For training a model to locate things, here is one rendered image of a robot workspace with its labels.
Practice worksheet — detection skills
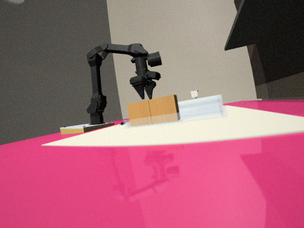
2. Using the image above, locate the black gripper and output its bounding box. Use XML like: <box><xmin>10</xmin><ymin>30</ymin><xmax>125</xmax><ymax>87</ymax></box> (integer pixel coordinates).
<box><xmin>130</xmin><ymin>67</ymin><xmax>156</xmax><ymax>99</ymax></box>

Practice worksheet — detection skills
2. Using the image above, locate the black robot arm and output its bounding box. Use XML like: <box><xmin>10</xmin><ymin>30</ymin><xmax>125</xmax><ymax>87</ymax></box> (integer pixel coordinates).
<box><xmin>86</xmin><ymin>43</ymin><xmax>162</xmax><ymax>125</ymax></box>

